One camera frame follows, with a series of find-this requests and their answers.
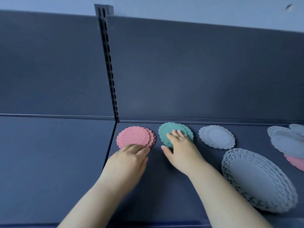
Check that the stack of green coasters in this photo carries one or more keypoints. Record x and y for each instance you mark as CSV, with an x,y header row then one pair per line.
x,y
191,134

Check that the person's left hand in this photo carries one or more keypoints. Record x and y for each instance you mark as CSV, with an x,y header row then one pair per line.
x,y
126,166

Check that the person's right hand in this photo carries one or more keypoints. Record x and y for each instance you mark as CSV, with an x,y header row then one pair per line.
x,y
187,156

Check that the person's left forearm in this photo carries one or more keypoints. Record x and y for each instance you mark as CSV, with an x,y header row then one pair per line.
x,y
95,206

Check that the green coaster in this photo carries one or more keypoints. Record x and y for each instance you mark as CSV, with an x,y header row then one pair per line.
x,y
165,129

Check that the clear shelf edge rail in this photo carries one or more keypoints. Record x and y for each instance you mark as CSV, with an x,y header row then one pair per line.
x,y
166,226

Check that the black slotted shelf upright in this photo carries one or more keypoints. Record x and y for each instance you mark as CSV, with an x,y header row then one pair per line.
x,y
109,68

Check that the mixed pile of coasters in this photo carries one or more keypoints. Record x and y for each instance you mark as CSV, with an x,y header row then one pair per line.
x,y
297,162

